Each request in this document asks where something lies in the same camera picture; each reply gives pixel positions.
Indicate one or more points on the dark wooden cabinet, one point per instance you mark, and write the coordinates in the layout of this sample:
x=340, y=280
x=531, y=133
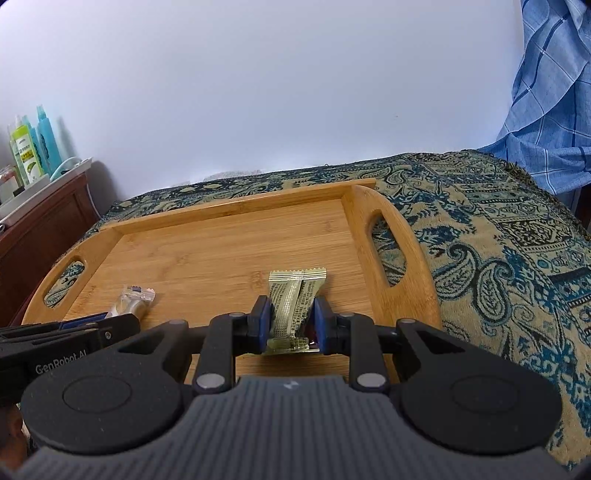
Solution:
x=31, y=246

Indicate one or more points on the blue checked cloth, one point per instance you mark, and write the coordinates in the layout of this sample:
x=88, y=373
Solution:
x=547, y=129

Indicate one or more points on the pale green bottle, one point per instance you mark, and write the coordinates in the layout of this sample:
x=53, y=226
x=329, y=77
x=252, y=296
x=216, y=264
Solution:
x=16, y=156

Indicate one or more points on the lime green spray bottle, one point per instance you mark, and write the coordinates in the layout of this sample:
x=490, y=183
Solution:
x=17, y=135

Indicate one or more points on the wooden serving tray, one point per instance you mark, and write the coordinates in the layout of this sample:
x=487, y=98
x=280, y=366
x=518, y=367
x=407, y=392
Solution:
x=215, y=258

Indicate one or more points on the white plastic tray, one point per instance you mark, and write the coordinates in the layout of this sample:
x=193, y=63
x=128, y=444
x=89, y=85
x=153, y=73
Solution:
x=34, y=194

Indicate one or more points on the glass jar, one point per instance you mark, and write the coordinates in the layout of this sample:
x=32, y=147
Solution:
x=10, y=183

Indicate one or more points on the nougat nut candy packet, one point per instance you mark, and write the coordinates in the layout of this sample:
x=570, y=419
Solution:
x=133, y=300

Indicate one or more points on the gold foil snack packet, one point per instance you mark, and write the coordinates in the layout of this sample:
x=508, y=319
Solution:
x=292, y=293

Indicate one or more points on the person right hand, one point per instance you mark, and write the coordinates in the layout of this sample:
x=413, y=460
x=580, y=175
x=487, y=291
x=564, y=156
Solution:
x=14, y=442

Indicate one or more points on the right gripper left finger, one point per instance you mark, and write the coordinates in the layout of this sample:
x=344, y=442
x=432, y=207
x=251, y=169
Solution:
x=134, y=391

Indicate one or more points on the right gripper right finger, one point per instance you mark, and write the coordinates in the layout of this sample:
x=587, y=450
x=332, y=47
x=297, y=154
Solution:
x=451, y=392

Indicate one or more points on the teal spray bottle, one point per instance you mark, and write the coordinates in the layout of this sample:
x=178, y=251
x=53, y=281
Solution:
x=47, y=141

